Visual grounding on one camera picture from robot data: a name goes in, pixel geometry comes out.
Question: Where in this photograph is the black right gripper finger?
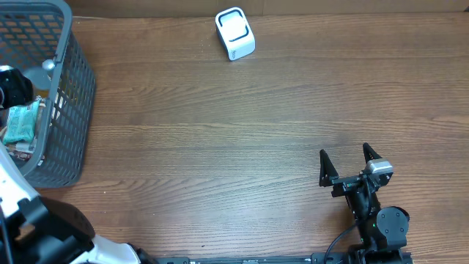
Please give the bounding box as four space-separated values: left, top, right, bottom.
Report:
363 142 381 163
319 150 339 187

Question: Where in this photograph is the yellow oil bottle silver cap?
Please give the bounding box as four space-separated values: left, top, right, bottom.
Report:
23 59 55 91

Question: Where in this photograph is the brown cookie bag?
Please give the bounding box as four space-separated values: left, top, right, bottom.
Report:
1 96 45 161

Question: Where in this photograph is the teal snack packet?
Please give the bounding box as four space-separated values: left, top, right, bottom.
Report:
2 100 40 144

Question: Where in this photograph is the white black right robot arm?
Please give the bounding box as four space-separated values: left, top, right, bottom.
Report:
311 142 413 264

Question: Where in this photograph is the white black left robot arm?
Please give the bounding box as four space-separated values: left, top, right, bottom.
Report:
1 148 156 264

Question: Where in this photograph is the white barcode scanner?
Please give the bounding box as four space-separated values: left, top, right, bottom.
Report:
215 7 256 61

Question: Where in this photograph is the grey plastic shopping basket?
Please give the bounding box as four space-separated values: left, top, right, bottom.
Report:
1 1 96 188

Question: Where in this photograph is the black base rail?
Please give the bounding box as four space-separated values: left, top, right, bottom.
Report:
155 253 359 264

